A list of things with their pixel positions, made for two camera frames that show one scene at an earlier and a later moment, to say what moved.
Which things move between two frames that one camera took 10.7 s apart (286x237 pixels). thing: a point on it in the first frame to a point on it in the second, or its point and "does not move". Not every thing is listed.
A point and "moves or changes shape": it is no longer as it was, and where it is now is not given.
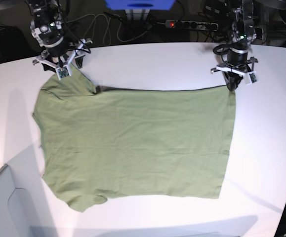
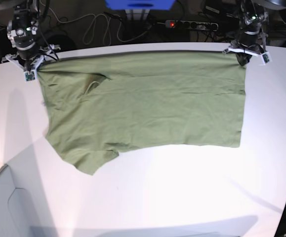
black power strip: (191, 24) does not move
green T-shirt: (113, 142) moves or changes shape
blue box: (140, 5) does not move
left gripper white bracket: (64, 70) to (30, 74)
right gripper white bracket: (232, 80) to (244, 58)
